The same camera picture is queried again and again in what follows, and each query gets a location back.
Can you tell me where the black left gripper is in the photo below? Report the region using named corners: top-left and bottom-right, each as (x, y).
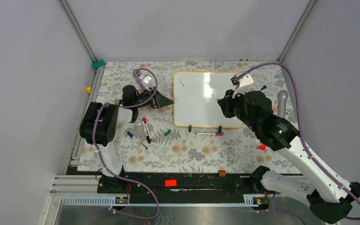
top-left (134, 87), bottom-right (174, 109)

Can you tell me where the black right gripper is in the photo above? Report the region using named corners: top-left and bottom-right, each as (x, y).
top-left (217, 86), bottom-right (259, 132)

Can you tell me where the green marker cap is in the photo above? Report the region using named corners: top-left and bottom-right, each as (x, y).
top-left (164, 129), bottom-right (171, 136)

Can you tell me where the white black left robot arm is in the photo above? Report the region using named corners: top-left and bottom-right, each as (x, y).
top-left (79, 85), bottom-right (174, 193)

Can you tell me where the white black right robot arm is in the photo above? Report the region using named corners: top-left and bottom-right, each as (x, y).
top-left (217, 90), bottom-right (360, 224)

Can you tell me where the yellow framed whiteboard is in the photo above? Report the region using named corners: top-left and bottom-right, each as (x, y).
top-left (173, 71), bottom-right (243, 129)

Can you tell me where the pink capped whiteboard marker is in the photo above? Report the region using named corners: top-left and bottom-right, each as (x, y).
top-left (195, 132), bottom-right (224, 136)

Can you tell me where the red capped marker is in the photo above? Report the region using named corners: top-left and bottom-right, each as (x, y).
top-left (142, 117), bottom-right (152, 141)

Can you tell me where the silver grey microphone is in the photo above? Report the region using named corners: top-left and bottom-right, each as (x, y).
top-left (277, 90), bottom-right (288, 118)

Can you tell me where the purple glitter microphone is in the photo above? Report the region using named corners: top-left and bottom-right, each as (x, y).
top-left (133, 69), bottom-right (143, 82)

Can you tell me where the black capped marker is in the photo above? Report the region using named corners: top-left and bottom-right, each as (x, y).
top-left (144, 124), bottom-right (152, 143)

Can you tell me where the small red triangular block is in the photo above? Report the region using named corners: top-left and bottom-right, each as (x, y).
top-left (257, 144), bottom-right (267, 151)

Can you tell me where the floral patterned table mat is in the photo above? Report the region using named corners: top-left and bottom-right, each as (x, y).
top-left (77, 60), bottom-right (308, 174)

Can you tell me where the blue capped marker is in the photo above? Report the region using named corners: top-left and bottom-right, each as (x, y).
top-left (127, 131), bottom-right (148, 149)

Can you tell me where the small brown wooden block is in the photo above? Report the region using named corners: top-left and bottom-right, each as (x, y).
top-left (217, 170), bottom-right (226, 178)

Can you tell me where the teal corner clip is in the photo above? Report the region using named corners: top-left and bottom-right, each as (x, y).
top-left (91, 59), bottom-right (105, 69)

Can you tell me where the red tape label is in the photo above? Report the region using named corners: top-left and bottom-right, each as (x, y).
top-left (164, 179), bottom-right (177, 187)

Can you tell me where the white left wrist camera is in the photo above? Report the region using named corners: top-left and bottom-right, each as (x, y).
top-left (141, 75), bottom-right (152, 86)

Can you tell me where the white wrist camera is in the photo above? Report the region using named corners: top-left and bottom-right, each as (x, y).
top-left (231, 74), bottom-right (254, 98)
top-left (141, 75), bottom-right (152, 86)

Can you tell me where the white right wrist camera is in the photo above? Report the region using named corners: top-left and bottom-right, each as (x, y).
top-left (231, 74), bottom-right (254, 98)

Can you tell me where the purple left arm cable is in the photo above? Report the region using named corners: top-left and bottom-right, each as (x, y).
top-left (91, 67), bottom-right (160, 220)

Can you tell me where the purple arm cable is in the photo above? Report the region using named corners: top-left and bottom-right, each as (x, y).
top-left (234, 61), bottom-right (360, 221)
top-left (91, 67), bottom-right (160, 220)

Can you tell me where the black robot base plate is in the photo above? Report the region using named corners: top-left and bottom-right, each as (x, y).
top-left (97, 172), bottom-right (274, 202)

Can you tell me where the grey slotted cable duct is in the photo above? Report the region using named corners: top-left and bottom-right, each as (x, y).
top-left (61, 195), bottom-right (270, 207)

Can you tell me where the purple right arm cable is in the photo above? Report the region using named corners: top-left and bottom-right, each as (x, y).
top-left (234, 61), bottom-right (360, 221)

